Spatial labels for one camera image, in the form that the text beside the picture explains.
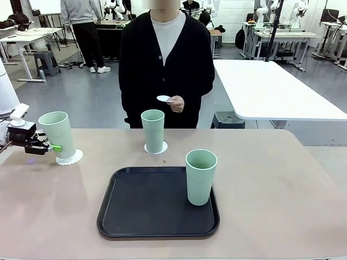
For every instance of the black vertical stand pole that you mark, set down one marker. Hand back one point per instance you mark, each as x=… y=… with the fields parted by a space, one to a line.
x=273 y=32

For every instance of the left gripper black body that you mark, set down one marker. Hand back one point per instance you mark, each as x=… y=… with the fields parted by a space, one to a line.
x=21 y=132

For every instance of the black backpack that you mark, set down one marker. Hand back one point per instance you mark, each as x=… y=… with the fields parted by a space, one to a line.
x=240 y=38

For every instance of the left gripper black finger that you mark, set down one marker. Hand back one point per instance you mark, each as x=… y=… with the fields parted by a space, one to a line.
x=57 y=148
x=41 y=136

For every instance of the black plastic serving tray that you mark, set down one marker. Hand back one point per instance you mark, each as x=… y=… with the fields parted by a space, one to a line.
x=141 y=211

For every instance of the black bag on desk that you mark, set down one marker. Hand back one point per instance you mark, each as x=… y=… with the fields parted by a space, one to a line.
x=19 y=19

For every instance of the long white workbench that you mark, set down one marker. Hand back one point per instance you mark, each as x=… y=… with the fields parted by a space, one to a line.
x=284 y=34

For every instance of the white height-adjustable desk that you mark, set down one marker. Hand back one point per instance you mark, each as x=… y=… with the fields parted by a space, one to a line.
x=332 y=24

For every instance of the black plastic step stool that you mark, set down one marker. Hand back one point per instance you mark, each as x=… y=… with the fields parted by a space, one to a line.
x=227 y=120

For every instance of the white desk with white legs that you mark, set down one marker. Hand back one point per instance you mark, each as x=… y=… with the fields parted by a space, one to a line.
x=27 y=36

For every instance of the person in grey hoodie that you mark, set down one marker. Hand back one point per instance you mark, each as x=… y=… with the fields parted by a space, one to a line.
x=81 y=13

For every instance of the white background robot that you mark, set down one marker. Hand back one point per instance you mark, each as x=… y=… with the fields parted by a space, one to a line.
x=116 y=8

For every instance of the large white table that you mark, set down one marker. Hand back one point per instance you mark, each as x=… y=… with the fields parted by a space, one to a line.
x=271 y=89

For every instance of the person's left forearm black sleeve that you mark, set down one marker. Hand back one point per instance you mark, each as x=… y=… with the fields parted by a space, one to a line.
x=198 y=92

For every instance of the white cylindrical floor appliance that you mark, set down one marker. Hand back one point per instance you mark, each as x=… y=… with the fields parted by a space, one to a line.
x=6 y=92

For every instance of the seated person in patterned sweater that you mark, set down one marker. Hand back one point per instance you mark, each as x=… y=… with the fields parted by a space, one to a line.
x=191 y=9

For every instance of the person's left hand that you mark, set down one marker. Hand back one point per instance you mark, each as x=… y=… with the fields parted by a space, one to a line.
x=178 y=104

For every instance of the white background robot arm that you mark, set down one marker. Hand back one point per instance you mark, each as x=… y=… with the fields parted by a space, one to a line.
x=296 y=10
x=261 y=13
x=210 y=6

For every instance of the small brown side desk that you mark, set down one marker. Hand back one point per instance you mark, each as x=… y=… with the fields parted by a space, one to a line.
x=217 y=33

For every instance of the grey plastic step stool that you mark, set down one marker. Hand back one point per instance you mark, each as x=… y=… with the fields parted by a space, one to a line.
x=46 y=59

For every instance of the white scalloped paper coaster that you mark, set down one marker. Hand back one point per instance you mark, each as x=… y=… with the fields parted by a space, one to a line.
x=77 y=158
x=162 y=98
x=146 y=149

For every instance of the small blue bottle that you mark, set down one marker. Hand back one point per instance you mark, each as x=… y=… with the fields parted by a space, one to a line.
x=42 y=74

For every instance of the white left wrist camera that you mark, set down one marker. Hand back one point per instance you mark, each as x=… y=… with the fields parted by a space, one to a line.
x=20 y=111

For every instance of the white whiteboard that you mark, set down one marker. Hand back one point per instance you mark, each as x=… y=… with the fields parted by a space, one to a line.
x=46 y=5

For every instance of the person in black cardigan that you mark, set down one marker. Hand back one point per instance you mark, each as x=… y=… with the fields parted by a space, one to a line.
x=141 y=54

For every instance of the pale green plastic cup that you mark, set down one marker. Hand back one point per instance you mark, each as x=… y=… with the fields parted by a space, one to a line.
x=58 y=130
x=152 y=135
x=200 y=184

